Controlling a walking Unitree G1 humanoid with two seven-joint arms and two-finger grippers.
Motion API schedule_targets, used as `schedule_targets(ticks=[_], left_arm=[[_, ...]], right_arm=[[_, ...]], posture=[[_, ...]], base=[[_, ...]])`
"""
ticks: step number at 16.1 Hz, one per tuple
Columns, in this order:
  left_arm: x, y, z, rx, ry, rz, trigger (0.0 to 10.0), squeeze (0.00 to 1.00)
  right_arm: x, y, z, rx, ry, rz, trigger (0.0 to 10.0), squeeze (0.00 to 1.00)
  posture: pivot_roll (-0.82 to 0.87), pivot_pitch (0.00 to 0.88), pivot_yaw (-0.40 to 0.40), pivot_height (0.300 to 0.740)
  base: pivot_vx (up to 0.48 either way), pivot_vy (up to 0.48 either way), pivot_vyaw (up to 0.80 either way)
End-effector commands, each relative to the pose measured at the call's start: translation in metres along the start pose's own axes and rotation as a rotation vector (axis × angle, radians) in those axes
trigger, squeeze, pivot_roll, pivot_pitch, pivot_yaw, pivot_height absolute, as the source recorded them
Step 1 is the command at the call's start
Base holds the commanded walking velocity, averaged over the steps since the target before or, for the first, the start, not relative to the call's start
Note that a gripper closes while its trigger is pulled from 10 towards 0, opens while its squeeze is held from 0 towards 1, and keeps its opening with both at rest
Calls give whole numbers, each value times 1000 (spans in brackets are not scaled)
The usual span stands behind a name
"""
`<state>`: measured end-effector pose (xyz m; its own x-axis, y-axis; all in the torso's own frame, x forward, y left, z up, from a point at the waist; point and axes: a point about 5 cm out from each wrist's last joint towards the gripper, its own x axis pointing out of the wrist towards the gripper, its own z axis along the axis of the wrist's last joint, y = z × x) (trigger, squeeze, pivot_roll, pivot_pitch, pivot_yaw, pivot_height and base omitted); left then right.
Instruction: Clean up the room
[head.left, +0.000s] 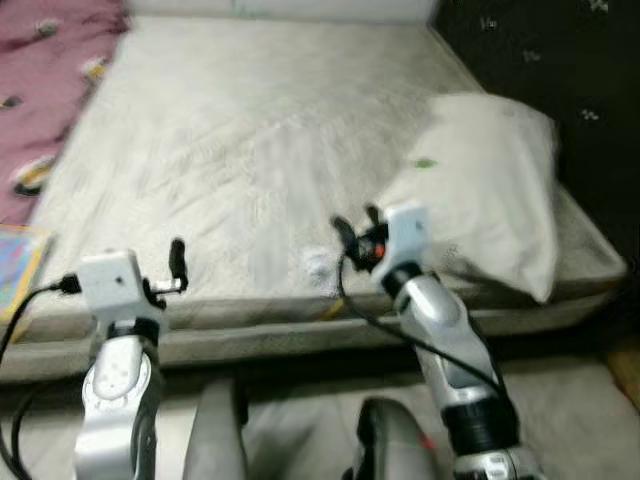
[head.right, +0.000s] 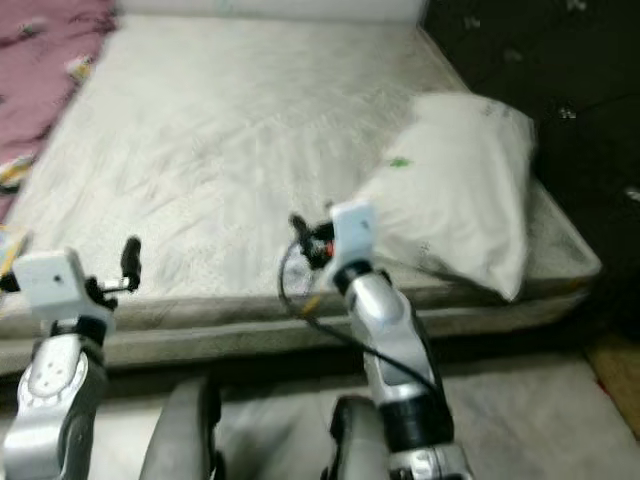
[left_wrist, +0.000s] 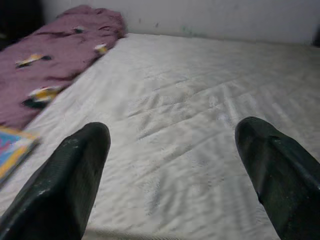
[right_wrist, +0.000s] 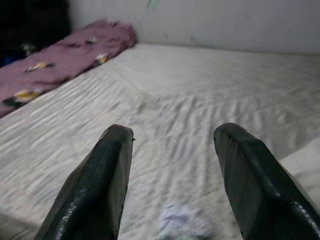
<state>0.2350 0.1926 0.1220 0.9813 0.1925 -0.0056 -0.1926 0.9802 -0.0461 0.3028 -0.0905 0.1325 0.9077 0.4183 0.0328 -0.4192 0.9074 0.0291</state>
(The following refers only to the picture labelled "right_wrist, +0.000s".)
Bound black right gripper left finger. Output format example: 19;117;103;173
33;124;135;240

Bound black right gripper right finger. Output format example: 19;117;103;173
213;122;320;240

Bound white pillow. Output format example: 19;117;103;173
279;138;320;207

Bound white quilted mattress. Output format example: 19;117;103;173
0;42;320;240

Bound purple cartoon print blanket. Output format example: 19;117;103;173
0;19;138;118

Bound black wardrobe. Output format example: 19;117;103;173
0;0;72;68

